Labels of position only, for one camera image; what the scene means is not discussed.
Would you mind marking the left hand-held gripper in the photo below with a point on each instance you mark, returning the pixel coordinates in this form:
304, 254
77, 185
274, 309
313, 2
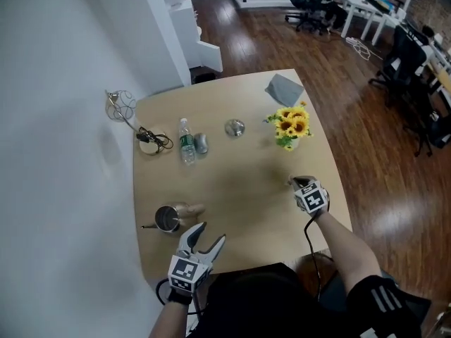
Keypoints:
188, 271

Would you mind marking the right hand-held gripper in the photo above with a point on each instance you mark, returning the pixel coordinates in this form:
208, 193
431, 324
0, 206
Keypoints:
311, 198

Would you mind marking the person's right forearm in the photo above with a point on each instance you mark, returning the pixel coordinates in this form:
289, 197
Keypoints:
343, 252

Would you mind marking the person's left forearm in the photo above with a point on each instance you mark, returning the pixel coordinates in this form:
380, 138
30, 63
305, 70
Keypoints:
169, 317

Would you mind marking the round metal teapot lid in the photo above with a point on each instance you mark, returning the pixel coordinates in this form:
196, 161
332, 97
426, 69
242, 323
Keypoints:
235, 128

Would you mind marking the sunflower bouquet in white pot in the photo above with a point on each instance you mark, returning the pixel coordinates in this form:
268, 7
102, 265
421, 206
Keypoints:
292, 125

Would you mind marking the person's black shirt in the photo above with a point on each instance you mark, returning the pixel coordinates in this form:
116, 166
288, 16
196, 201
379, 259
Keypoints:
267, 305

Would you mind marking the grey folded cloth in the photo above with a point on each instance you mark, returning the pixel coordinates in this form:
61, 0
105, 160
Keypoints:
284, 89

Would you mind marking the clear plastic water bottle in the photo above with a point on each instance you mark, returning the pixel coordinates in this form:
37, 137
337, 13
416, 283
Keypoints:
186, 143

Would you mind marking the black office chair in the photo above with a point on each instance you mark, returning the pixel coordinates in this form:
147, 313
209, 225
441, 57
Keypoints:
306, 9
405, 72

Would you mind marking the white cabinet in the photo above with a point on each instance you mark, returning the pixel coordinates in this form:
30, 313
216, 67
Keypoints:
197, 37

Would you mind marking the white desk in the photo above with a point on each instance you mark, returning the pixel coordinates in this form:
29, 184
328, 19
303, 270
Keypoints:
366, 9
438, 69

